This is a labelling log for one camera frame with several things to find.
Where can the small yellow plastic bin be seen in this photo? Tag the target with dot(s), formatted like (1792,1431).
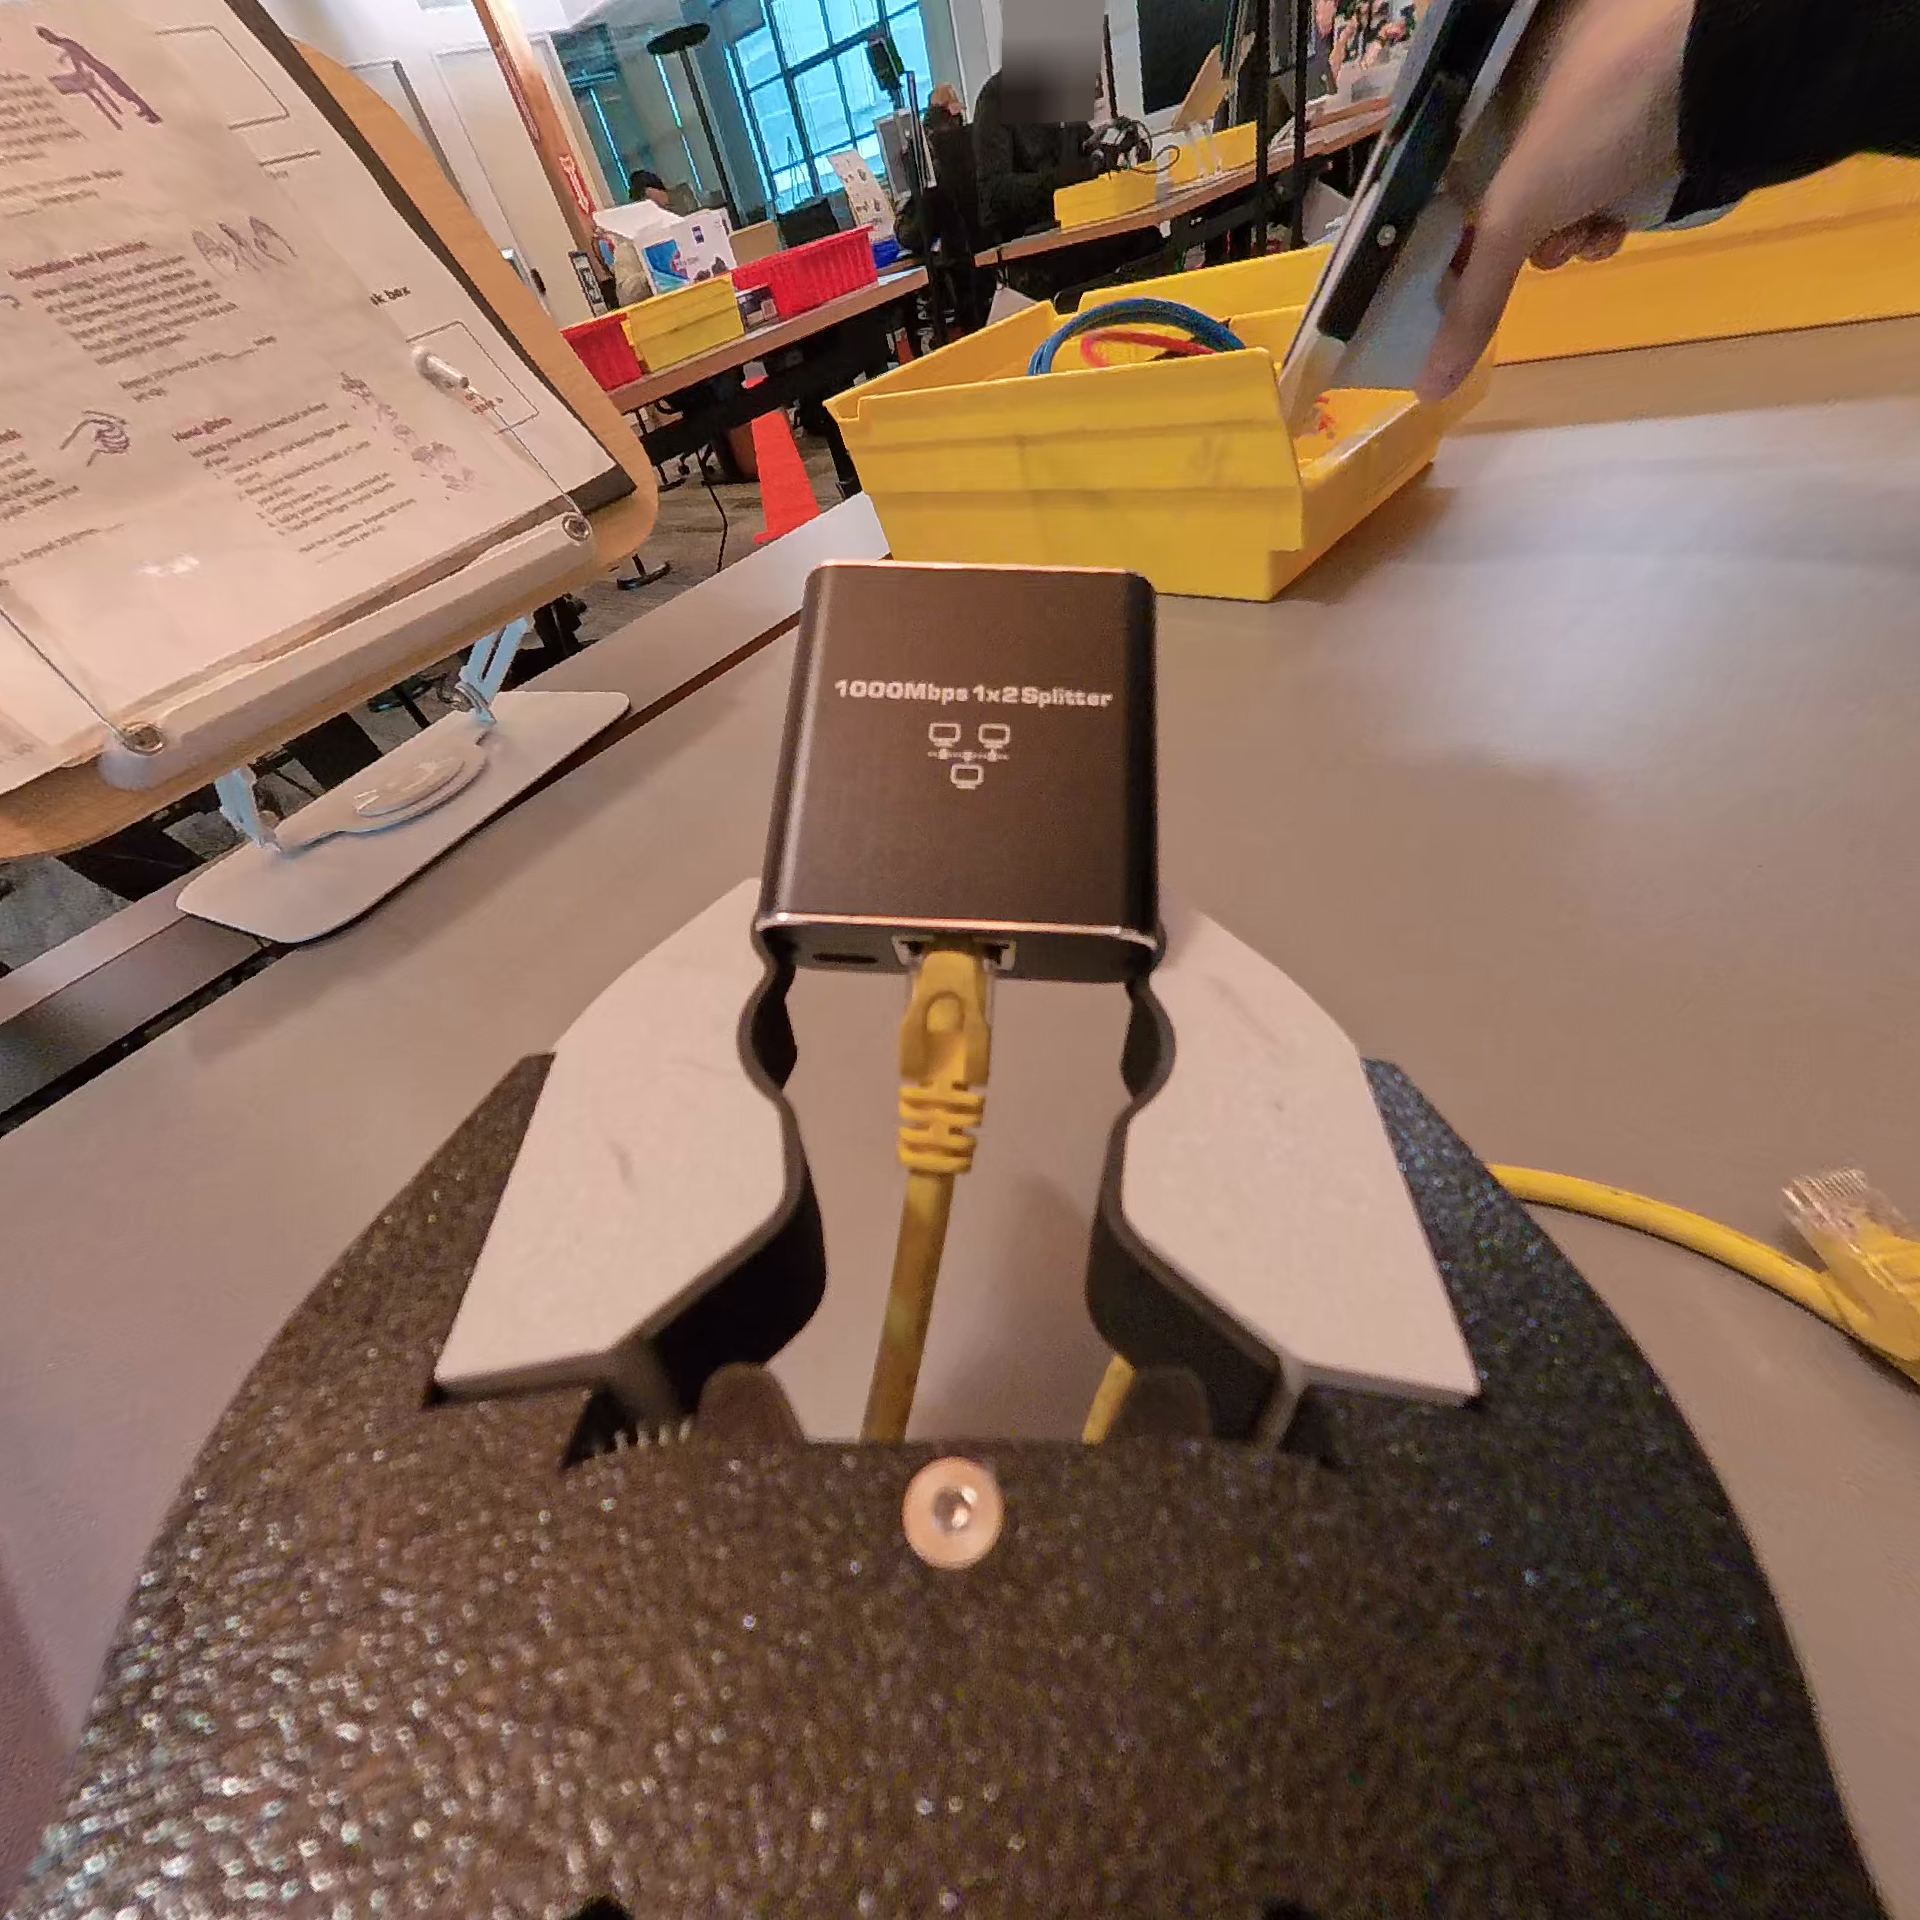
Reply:
(683,322)

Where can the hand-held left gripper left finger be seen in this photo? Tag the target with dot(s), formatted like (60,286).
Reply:
(629,1184)

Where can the long yellow plastic bin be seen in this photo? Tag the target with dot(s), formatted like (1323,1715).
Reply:
(1724,283)

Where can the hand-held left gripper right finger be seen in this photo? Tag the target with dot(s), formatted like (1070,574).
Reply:
(1291,1201)

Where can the black network splitter box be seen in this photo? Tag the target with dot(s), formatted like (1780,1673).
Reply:
(961,809)

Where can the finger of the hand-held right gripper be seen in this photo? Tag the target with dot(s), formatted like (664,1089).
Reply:
(1389,338)

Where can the person's right hand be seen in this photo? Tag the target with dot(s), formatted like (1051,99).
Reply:
(1589,180)

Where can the red plastic bin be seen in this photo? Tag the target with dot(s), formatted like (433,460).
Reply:
(804,272)
(605,353)

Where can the grey desk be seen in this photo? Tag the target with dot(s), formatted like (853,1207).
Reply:
(1575,750)

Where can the white cardboard box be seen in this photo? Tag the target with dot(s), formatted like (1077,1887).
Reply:
(676,247)

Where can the orange traffic cone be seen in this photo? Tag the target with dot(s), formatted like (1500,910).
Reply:
(782,488)

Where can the wooden document stand with sheets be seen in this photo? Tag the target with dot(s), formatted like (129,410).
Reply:
(225,375)

